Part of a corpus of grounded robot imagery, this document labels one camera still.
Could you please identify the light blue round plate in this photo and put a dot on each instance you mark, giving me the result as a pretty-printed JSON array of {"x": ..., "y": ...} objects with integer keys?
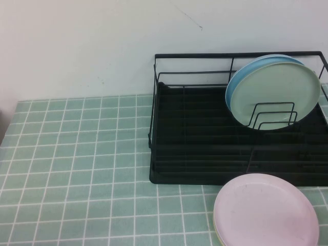
[{"x": 234, "y": 82}]

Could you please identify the pale green round plate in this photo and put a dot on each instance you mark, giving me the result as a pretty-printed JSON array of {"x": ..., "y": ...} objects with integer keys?
[{"x": 279, "y": 89}]

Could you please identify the pink round plate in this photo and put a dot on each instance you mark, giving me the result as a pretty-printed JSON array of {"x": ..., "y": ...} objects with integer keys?
[{"x": 264, "y": 210}]

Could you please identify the yellow round plate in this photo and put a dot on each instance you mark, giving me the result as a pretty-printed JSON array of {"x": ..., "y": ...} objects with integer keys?
[{"x": 217, "y": 232}]

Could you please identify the green checked tablecloth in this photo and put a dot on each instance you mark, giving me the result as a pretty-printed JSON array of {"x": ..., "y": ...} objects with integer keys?
[{"x": 77, "y": 166}]

